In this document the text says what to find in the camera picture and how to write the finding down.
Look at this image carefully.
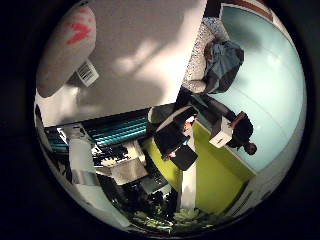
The teal ribbed panel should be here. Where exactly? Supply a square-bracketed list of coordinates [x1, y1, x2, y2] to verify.
[44, 115, 150, 149]

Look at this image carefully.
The green leafy plant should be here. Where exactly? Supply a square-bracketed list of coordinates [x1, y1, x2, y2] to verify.
[131, 207, 221, 233]

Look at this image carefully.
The person in dark clothes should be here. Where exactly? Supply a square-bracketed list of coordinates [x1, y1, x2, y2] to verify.
[199, 94, 259, 156]

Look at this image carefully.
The patterned armchair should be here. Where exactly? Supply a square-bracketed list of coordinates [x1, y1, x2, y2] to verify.
[181, 16, 234, 95]

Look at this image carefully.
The crumpled jacket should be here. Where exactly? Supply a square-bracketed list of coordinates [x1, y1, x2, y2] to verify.
[203, 40, 245, 95]

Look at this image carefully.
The open black laptop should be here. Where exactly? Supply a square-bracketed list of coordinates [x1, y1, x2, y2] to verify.
[153, 114, 198, 158]

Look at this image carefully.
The white cardboard box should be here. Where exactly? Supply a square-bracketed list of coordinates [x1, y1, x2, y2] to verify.
[208, 117, 235, 149]

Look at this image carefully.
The lime green partition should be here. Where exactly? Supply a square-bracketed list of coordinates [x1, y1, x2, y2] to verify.
[143, 120, 258, 215]

